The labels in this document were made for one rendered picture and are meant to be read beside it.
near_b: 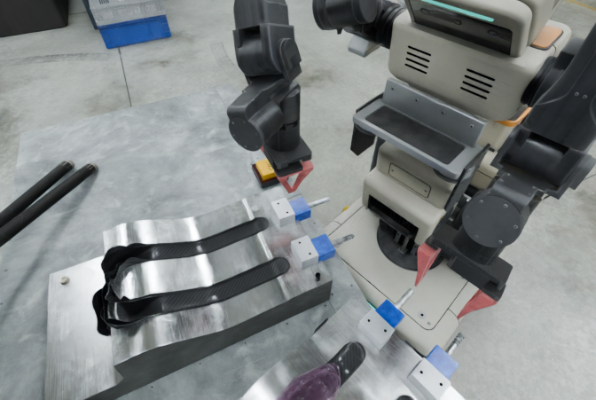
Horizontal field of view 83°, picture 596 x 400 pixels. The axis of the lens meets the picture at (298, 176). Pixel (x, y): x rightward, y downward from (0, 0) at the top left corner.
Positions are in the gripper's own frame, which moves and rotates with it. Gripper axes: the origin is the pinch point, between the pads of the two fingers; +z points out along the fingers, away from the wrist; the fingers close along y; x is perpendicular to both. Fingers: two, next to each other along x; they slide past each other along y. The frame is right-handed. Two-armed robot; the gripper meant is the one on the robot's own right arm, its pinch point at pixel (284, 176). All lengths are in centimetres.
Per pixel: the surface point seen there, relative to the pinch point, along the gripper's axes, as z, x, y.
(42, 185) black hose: 17, -51, -38
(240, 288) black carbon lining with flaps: 13.4, -14.2, 11.3
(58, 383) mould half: 16, -46, 13
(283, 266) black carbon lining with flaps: 12.6, -5.2, 10.9
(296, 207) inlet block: 10.6, 2.7, -0.1
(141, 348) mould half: 8.1, -31.1, 16.8
